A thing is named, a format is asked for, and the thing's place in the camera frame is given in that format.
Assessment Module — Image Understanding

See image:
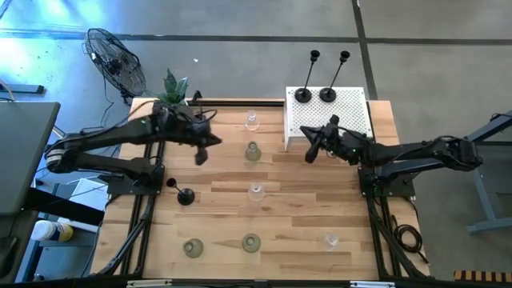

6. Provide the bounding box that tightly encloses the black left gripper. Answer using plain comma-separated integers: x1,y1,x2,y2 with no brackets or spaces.
167,107,223,166

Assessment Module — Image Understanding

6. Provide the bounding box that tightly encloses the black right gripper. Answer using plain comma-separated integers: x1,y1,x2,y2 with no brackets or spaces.
299,114,361,165

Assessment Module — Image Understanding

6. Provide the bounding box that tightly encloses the tall black candlestick holder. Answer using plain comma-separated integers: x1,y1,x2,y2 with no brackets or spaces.
318,50,351,104
166,177,196,206
294,49,322,104

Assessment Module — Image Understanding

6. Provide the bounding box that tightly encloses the clear ribbed glass candle holder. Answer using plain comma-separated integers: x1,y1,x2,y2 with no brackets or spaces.
318,230,340,252
246,182,266,203
244,109,261,132

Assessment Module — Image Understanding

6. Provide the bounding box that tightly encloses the green ribbed glass candle holder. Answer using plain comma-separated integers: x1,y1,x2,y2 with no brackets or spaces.
244,140,262,162
241,233,262,254
182,238,205,259

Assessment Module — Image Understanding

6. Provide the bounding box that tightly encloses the white perforated metal riser shelf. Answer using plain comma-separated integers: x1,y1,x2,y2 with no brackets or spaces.
282,86,374,153

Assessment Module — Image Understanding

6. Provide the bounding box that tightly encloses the green plant in white pot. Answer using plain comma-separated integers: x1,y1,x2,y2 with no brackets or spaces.
146,67,191,107

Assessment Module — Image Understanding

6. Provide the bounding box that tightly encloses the black floor fan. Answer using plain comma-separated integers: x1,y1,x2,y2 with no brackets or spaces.
82,26,148,106

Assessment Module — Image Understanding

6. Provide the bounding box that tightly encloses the white paper sheet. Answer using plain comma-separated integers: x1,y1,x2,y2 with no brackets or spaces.
68,177,110,212

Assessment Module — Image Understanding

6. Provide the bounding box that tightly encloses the black beam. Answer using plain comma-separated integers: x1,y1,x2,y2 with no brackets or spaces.
23,186,106,227

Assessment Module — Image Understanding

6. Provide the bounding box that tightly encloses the white bottle yellow label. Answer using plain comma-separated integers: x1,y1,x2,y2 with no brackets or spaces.
30,219,75,243

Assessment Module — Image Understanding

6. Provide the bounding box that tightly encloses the grey table top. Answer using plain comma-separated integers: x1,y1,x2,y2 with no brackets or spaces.
0,101,62,217

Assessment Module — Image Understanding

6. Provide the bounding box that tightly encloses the dark flat floor bar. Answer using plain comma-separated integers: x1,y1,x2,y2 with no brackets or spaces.
0,82,46,95

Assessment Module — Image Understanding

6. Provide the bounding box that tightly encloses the black orange striped bar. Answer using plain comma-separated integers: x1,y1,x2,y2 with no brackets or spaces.
454,270,512,283

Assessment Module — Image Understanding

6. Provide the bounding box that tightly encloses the black coiled cable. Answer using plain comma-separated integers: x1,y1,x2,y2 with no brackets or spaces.
390,214,426,265

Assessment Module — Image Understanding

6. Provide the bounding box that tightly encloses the silver frame bracket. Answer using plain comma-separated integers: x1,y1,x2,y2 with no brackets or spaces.
350,280,396,288
126,278,173,288

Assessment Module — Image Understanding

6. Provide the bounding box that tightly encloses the blue-grey bench frame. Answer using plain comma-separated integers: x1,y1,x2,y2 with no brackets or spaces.
466,110,512,236

